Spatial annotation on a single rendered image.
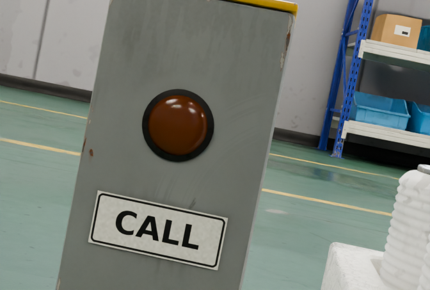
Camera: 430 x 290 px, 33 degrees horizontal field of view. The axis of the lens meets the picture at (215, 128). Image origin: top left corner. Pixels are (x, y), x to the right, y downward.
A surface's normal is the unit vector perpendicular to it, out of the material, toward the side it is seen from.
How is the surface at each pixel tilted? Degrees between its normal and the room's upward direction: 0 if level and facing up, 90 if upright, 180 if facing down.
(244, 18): 90
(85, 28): 90
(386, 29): 90
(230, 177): 90
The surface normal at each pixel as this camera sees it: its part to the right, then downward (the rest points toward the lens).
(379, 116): 0.02, 0.15
